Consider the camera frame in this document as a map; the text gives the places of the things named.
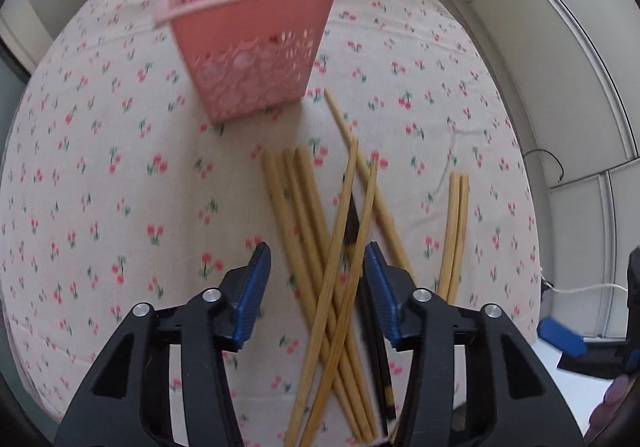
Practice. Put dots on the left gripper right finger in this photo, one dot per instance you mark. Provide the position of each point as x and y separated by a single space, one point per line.
474 379

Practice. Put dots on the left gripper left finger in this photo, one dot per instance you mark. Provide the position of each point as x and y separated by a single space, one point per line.
124 399

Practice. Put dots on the black lacquered chopstick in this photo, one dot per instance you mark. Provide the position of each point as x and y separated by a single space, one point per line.
373 339

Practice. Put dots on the pink perforated plastic basket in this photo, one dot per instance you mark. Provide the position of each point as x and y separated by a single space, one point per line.
246 55

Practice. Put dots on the cherry print tablecloth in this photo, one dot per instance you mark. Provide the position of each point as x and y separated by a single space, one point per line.
116 189

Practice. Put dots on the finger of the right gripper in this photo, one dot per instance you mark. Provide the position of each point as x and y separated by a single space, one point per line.
561 338

